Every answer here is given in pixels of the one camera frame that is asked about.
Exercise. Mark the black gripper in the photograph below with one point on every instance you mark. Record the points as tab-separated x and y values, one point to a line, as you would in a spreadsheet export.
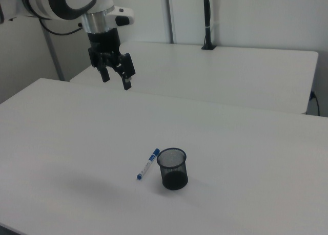
103	41

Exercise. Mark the black mesh pen cup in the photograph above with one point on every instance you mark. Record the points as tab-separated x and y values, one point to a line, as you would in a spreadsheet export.
175	180

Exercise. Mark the blue white marker pen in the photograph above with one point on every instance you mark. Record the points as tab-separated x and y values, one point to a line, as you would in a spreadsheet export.
148	162

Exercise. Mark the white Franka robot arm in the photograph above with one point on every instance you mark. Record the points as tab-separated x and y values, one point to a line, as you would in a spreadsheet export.
41	3

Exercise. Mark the white table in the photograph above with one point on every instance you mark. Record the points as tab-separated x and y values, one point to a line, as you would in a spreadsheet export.
220	73

